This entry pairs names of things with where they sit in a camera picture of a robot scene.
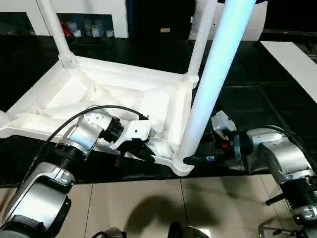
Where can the grey cushion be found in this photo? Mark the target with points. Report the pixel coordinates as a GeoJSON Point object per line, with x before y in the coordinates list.
{"type": "Point", "coordinates": [252, 22]}

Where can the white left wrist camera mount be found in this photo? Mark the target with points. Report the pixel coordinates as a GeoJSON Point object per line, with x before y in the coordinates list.
{"type": "Point", "coordinates": [137, 129]}

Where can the black television with red logo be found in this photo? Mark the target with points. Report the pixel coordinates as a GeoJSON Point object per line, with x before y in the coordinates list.
{"type": "Point", "coordinates": [292, 32]}

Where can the black robot right foot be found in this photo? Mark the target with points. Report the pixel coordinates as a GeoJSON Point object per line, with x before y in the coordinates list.
{"type": "Point", "coordinates": [187, 231]}

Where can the white plastic table leg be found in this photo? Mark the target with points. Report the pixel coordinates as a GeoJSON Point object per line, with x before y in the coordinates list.
{"type": "Point", "coordinates": [55, 32]}
{"type": "Point", "coordinates": [218, 74]}
{"type": "Point", "coordinates": [3, 121]}
{"type": "Point", "coordinates": [201, 37]}

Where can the silver metal stand frame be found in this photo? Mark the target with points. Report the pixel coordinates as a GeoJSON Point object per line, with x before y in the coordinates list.
{"type": "Point", "coordinates": [275, 229]}

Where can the small white jar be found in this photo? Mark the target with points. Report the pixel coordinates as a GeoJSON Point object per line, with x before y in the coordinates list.
{"type": "Point", "coordinates": [109, 33]}

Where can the small tan label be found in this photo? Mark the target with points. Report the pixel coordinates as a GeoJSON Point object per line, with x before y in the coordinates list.
{"type": "Point", "coordinates": [165, 30]}

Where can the black floor stand foot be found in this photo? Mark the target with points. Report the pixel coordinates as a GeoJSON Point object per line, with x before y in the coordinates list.
{"type": "Point", "coordinates": [275, 200]}

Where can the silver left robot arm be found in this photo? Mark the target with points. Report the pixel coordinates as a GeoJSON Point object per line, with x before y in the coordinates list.
{"type": "Point", "coordinates": [57, 163]}

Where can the black work mat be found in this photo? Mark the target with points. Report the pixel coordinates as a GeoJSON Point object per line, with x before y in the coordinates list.
{"type": "Point", "coordinates": [260, 94]}

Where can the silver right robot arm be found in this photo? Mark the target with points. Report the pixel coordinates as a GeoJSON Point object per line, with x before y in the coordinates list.
{"type": "Point", "coordinates": [280, 153]}

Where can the black sofa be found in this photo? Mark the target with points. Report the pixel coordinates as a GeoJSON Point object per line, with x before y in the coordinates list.
{"type": "Point", "coordinates": [158, 17]}

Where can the white plastic table top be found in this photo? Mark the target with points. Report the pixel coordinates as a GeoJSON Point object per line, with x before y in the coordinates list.
{"type": "Point", "coordinates": [111, 94]}

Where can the red packet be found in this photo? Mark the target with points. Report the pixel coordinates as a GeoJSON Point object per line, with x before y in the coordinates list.
{"type": "Point", "coordinates": [66, 31]}

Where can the white flat board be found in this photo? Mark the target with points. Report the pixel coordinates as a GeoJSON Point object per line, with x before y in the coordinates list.
{"type": "Point", "coordinates": [294, 67]}

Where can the white sideboard cabinet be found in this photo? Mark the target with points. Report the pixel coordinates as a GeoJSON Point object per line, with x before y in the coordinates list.
{"type": "Point", "coordinates": [86, 12]}

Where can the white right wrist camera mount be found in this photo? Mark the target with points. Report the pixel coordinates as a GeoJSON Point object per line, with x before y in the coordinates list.
{"type": "Point", "coordinates": [224, 124]}

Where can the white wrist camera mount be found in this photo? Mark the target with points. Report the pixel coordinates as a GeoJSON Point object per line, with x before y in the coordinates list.
{"type": "Point", "coordinates": [137, 129]}
{"type": "Point", "coordinates": [224, 124]}

